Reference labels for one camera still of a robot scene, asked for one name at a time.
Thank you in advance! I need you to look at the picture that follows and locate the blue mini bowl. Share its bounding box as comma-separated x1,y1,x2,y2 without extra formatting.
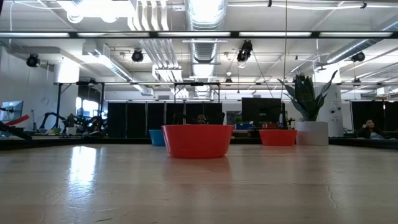
149,129,166,147

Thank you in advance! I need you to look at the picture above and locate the white cylindrical column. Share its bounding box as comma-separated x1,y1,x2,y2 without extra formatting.
313,63,345,138

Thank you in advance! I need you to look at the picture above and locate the black background station frame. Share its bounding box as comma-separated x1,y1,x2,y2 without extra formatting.
53,79,106,138

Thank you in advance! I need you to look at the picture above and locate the black hanging spotlight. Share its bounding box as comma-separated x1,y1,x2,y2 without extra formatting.
25,53,40,68
351,51,366,63
131,49,144,63

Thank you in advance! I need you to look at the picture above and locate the red mini bowl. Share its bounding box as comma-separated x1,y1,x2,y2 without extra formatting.
258,129,298,147
161,124,234,159

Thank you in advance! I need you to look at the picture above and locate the white LED light strip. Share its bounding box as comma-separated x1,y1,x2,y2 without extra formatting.
157,32,231,37
239,32,312,37
0,32,70,38
319,32,393,38

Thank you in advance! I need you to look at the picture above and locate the thin hanging cable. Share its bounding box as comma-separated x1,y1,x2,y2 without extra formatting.
281,0,289,101

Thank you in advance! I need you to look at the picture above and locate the red bar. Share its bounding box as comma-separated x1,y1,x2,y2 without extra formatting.
4,114,30,127

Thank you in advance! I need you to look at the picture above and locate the white plant pot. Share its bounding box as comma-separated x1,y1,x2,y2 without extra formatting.
294,121,330,146

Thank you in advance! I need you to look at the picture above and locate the black partition screen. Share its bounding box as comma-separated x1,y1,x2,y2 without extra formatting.
384,101,398,131
350,100,385,131
107,101,223,139

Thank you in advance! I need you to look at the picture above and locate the black overhead frame bar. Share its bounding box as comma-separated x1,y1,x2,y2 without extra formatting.
0,30,398,39

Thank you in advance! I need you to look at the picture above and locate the green snake plant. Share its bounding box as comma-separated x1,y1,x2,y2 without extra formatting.
277,70,339,123

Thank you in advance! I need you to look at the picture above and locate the lit grey monitor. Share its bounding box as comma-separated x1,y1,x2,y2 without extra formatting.
0,100,24,123

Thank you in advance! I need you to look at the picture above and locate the white rectangular air duct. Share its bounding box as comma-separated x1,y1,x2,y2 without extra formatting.
81,43,155,96

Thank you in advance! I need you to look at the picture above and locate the black hanging camera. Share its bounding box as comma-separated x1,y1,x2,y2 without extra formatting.
236,39,253,63

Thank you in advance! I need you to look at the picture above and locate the silver round ventilation duct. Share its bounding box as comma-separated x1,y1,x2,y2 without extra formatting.
183,0,228,100

